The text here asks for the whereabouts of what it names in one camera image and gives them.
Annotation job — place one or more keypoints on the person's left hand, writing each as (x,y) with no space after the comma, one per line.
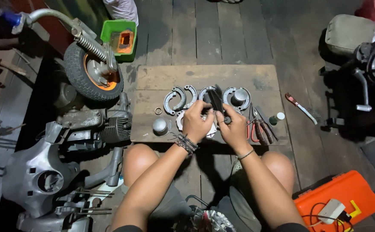
(195,124)

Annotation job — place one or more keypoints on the person's right hand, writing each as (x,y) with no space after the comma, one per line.
(235,132)

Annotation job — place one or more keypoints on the black sandpaper sheet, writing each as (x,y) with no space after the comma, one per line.
(216,98)

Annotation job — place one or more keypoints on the white round backing plate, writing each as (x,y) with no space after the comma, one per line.
(179,121)

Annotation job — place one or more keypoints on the silver domed metal cap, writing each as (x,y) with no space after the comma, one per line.
(160,125)

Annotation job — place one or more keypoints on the silver metal cylinder cap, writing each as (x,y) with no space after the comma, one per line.
(239,96)

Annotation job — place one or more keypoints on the grey brake shoe pair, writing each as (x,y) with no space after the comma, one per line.
(228,96)

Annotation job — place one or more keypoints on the green bottle with white cap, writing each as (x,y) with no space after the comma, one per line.
(276,118)

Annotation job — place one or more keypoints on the wooden work board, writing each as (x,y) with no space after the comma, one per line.
(203,79)

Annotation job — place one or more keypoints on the person's left leg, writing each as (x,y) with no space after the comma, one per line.
(137,161)

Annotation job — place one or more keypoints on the grey scooter engine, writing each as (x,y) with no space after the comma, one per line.
(110,129)

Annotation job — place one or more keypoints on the orange plastic part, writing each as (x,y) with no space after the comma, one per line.
(125,41)

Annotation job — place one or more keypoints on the white power adapter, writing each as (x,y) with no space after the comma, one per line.
(331,211)

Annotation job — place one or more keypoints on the green plastic container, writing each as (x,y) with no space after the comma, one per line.
(110,30)

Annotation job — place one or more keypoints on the scooter wheel with orange rim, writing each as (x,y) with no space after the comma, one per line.
(78,72)

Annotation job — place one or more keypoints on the orange plastic toolbox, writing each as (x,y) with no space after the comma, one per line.
(351,190)

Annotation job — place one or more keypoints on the grey scooter fork with spring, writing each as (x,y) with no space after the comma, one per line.
(89,45)

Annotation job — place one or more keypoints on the white cloth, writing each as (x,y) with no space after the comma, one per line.
(121,9)

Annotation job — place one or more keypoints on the dark scooter with khaki seat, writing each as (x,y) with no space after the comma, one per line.
(348,35)

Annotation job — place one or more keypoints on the heap of grey scooter parts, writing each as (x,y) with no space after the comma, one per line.
(68,216)

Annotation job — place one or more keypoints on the grey scooter headset cover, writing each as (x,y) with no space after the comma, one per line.
(29,167)

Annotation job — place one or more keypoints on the red plastic bag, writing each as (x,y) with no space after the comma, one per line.
(372,11)

